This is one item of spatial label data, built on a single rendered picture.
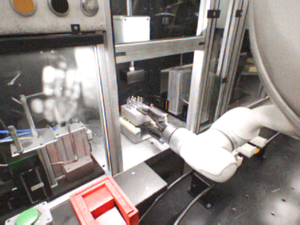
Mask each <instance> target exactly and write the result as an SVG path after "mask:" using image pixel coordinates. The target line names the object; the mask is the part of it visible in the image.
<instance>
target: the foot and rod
mask: <svg viewBox="0 0 300 225"><path fill-rule="evenodd" d="M119 74H120V80H121V81H123V82H125V83H127V84H129V83H132V82H138V81H140V80H144V69H140V68H138V67H134V61H130V62H129V68H123V69H121V70H119Z"/></svg>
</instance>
